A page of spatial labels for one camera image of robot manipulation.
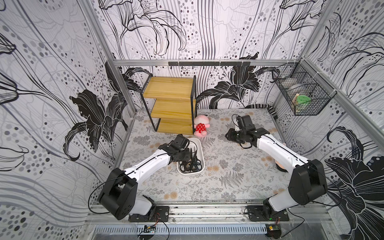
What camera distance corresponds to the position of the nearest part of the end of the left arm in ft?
2.01

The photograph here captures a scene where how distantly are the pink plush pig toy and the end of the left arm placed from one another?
0.24 m

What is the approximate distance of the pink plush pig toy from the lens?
1006 millimetres
